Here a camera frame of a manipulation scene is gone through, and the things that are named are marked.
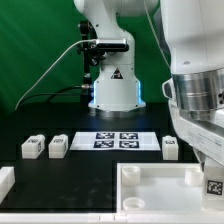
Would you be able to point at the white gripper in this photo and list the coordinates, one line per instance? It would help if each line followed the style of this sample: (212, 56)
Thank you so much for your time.
(205, 136)

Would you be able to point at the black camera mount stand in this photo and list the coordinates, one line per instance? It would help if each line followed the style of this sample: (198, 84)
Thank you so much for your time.
(91, 54)

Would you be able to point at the white square table top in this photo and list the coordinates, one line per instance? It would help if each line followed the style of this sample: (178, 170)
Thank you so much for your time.
(159, 187)

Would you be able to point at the white sheet with tags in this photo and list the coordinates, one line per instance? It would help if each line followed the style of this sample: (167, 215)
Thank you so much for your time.
(134, 141)

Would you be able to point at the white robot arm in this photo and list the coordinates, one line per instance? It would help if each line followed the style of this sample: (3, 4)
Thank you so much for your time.
(192, 33)

